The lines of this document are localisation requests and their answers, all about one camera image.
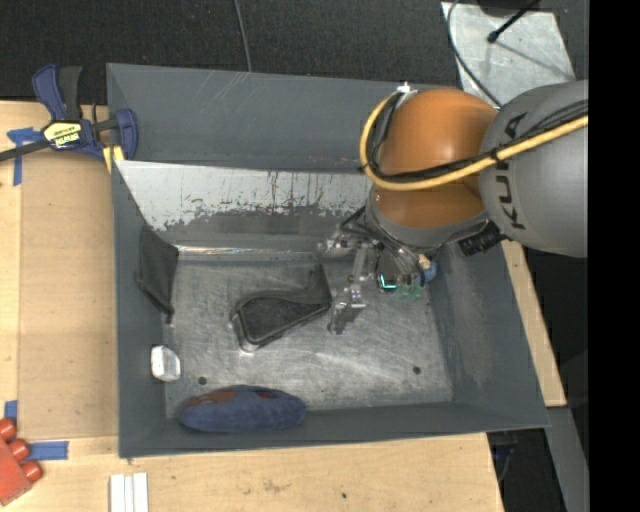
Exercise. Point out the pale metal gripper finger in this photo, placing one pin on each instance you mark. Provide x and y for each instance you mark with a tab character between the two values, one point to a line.
353	306
340	314

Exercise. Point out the grey metal bin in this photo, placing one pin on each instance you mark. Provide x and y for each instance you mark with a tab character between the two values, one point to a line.
320	370

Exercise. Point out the black mesh pouch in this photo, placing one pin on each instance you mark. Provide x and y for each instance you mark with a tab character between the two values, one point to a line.
280	315

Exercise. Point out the white small block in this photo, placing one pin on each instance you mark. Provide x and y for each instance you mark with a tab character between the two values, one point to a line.
165	362

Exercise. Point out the black cloth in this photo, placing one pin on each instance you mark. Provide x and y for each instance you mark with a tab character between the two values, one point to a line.
157	272

